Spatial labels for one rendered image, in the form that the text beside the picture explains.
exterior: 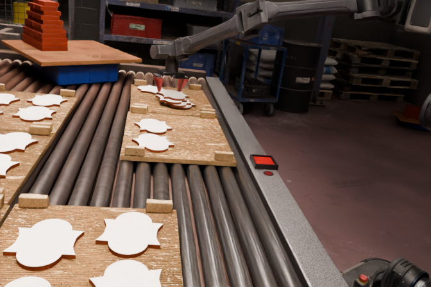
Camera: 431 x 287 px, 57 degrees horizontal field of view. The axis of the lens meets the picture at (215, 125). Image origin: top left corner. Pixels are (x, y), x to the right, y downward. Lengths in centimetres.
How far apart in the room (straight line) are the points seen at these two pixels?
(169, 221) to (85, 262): 21
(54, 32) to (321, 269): 162
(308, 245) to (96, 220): 47
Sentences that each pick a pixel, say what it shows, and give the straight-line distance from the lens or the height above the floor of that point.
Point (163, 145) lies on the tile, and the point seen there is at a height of 95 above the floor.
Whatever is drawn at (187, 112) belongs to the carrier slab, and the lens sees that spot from 163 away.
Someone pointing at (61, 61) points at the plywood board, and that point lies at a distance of 187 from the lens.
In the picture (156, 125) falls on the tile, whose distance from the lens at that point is 143.
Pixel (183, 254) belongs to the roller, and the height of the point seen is 92.
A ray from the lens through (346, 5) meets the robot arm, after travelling 142.
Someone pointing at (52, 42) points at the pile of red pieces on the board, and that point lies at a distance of 209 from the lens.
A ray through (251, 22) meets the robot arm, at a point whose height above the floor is 134.
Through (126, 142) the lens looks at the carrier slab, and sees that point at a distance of 129.
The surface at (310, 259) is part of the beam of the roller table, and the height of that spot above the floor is 91.
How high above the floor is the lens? 144
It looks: 19 degrees down
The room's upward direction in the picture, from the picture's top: 8 degrees clockwise
